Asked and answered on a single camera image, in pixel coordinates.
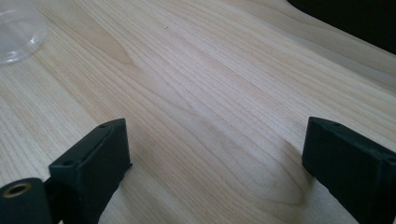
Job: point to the clear plastic container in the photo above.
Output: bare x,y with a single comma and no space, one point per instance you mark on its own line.
17,29

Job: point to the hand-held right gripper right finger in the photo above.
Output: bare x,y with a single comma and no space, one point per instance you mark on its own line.
351,168

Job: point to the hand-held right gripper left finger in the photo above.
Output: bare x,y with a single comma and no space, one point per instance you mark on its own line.
93,168

